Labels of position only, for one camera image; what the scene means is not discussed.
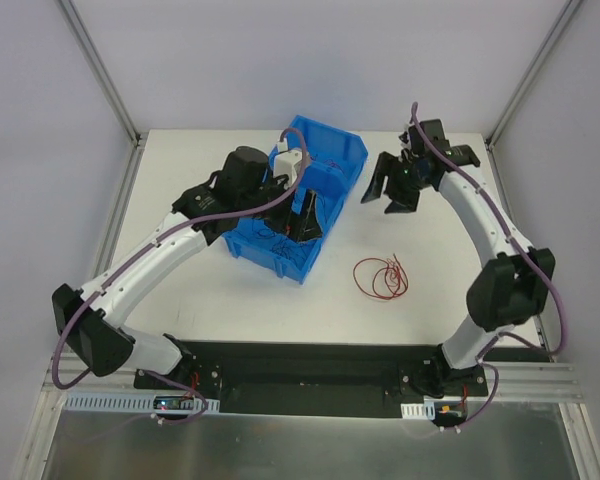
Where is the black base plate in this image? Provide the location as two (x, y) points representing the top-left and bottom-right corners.
(132, 335), (501, 419)

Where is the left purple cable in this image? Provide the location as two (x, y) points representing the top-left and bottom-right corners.
(51, 128), (312, 390)

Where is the right white cable duct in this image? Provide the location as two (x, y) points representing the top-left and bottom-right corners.
(400, 402), (436, 421)

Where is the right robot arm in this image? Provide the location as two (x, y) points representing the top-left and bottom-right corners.
(362, 119), (555, 398)

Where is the left white cable duct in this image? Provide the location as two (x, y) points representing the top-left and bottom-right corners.
(64, 392), (204, 415)

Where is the white cable duct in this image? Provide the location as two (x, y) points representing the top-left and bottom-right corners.
(64, 392), (204, 415)
(400, 402), (436, 421)

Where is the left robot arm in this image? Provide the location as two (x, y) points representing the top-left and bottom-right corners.
(51, 142), (322, 389)

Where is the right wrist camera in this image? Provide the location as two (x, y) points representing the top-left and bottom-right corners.
(399, 123), (418, 149)

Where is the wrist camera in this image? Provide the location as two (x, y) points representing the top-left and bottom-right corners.
(272, 139), (309, 190)
(399, 123), (418, 149)

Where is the black thin cable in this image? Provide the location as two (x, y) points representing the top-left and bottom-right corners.
(249, 222), (306, 261)

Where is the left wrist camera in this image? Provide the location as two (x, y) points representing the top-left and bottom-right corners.
(272, 139), (309, 190)

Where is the blue plastic compartment bin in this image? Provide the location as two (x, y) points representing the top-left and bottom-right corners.
(223, 115), (368, 284)

